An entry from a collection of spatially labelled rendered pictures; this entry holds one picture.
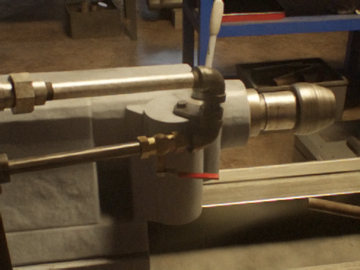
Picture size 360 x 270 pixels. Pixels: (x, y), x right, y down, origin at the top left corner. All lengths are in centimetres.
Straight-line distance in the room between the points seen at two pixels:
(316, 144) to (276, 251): 141
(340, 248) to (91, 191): 61
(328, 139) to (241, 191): 147
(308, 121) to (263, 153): 206
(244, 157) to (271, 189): 174
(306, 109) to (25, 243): 48
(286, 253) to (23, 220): 59
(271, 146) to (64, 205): 227
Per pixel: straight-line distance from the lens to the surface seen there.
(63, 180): 86
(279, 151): 303
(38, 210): 87
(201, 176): 77
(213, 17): 85
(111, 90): 68
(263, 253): 123
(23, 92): 63
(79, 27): 463
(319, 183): 126
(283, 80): 312
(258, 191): 120
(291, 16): 292
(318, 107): 94
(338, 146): 260
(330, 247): 127
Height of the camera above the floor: 151
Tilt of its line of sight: 29 degrees down
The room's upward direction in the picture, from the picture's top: straight up
